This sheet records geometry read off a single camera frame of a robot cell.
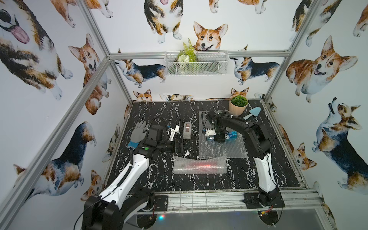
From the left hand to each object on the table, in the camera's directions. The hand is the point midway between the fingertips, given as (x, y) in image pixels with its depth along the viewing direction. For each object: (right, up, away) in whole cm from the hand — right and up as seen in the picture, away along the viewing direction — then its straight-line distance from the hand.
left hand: (188, 143), depth 75 cm
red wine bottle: (+10, -14, +5) cm, 18 cm away
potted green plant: (+35, +23, +29) cm, 51 cm away
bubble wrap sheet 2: (+29, -7, +18) cm, 34 cm away
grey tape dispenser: (-2, +4, +24) cm, 25 cm away
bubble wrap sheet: (-3, -14, +7) cm, 16 cm away
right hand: (+21, +2, +22) cm, 31 cm away
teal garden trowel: (+52, +18, +39) cm, 67 cm away
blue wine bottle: (+27, +2, +18) cm, 33 cm away
